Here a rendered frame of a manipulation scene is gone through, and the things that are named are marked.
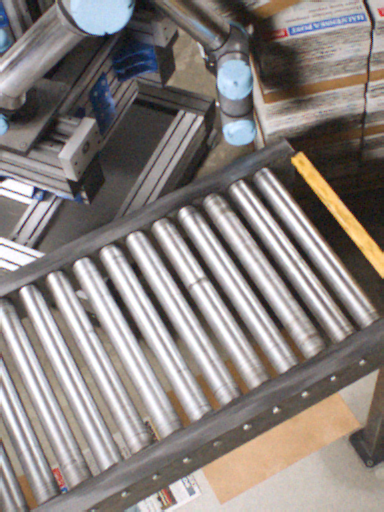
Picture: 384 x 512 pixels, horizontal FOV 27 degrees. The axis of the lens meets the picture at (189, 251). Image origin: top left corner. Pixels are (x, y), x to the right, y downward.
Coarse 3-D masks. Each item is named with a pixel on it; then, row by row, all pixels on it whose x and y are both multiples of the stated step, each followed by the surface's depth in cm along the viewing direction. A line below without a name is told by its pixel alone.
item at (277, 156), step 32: (256, 160) 181; (288, 160) 182; (192, 192) 178; (224, 192) 180; (256, 192) 186; (128, 224) 175; (64, 256) 173; (96, 256) 175; (128, 256) 181; (0, 288) 170
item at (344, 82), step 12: (252, 60) 220; (372, 72) 212; (312, 84) 212; (324, 84) 212; (336, 84) 213; (348, 84) 214; (360, 84) 215; (276, 96) 213; (288, 96) 214; (300, 96) 215; (348, 132) 231; (360, 132) 232; (372, 132) 233; (300, 144) 232; (312, 144) 233; (324, 144) 234; (336, 180) 251; (348, 180) 252; (360, 180) 253; (300, 192) 253
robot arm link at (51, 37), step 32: (64, 0) 148; (96, 0) 143; (128, 0) 145; (32, 32) 156; (64, 32) 152; (96, 32) 149; (0, 64) 163; (32, 64) 159; (0, 96) 166; (0, 128) 171
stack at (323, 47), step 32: (320, 0) 202; (352, 0) 201; (256, 32) 200; (288, 32) 197; (320, 32) 196; (352, 32) 198; (256, 64) 213; (288, 64) 203; (320, 64) 206; (352, 64) 208; (256, 96) 231; (320, 96) 216; (352, 96) 219; (256, 128) 249; (288, 128) 225; (320, 128) 228; (352, 128) 231; (320, 160) 241; (352, 160) 244; (352, 192) 258
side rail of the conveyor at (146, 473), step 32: (320, 352) 154; (352, 352) 154; (288, 384) 152; (320, 384) 153; (224, 416) 150; (256, 416) 149; (288, 416) 159; (160, 448) 148; (192, 448) 147; (224, 448) 155; (96, 480) 146; (128, 480) 145; (160, 480) 151
